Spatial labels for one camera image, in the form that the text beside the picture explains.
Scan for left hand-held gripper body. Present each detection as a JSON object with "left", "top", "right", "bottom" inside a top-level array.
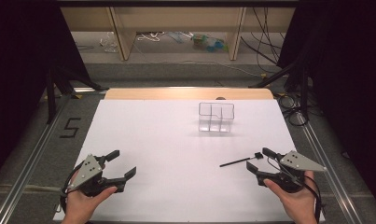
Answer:
[{"left": 67, "top": 154, "right": 117, "bottom": 198}]

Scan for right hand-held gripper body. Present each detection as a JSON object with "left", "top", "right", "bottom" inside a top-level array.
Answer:
[{"left": 256, "top": 150, "right": 327, "bottom": 194}]

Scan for black eyebrow comb brush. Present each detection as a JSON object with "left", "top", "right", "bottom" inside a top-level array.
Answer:
[{"left": 219, "top": 151, "right": 264, "bottom": 168}]

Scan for clear acrylic organizer box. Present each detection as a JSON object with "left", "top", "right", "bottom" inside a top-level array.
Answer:
[{"left": 198, "top": 102, "right": 235, "bottom": 133}]

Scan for person's left hand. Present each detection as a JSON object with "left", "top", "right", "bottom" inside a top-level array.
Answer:
[{"left": 62, "top": 186, "right": 118, "bottom": 224}]

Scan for person's right hand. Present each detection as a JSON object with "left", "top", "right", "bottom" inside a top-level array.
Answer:
[{"left": 263, "top": 170, "right": 320, "bottom": 224}]

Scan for black metal stand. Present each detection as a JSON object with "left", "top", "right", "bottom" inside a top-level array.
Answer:
[
  {"left": 45, "top": 66, "right": 110, "bottom": 125},
  {"left": 249, "top": 60, "right": 311, "bottom": 120}
]

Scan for black curtain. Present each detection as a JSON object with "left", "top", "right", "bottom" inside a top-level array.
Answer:
[
  {"left": 0, "top": 0, "right": 95, "bottom": 185},
  {"left": 277, "top": 0, "right": 376, "bottom": 214}
]

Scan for clear plastic bag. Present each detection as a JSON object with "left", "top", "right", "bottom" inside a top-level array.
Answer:
[{"left": 99, "top": 32, "right": 118, "bottom": 53}]

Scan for blue plastic packet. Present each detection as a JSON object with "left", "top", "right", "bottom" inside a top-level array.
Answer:
[{"left": 207, "top": 37, "right": 229, "bottom": 52}]

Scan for green and orange packet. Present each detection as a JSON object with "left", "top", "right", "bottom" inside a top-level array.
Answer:
[{"left": 192, "top": 34, "right": 209, "bottom": 50}]

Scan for wooden cabinet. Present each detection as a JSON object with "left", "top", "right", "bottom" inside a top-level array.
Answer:
[{"left": 56, "top": 0, "right": 300, "bottom": 62}]

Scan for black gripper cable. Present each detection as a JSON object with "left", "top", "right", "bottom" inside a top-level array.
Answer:
[
  {"left": 267, "top": 157, "right": 324, "bottom": 223},
  {"left": 59, "top": 164, "right": 84, "bottom": 218}
]

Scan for metal floor rail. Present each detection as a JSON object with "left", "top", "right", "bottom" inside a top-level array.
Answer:
[
  {"left": 296, "top": 113, "right": 364, "bottom": 224},
  {"left": 0, "top": 92, "right": 72, "bottom": 224}
]

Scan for coiled black floor cable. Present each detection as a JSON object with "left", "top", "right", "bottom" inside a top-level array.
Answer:
[{"left": 277, "top": 92, "right": 311, "bottom": 127}]

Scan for white cable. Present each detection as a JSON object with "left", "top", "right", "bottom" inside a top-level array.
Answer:
[{"left": 137, "top": 32, "right": 165, "bottom": 42}]

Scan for black hanging cables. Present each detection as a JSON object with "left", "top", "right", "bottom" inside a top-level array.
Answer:
[{"left": 240, "top": 7, "right": 286, "bottom": 67}]

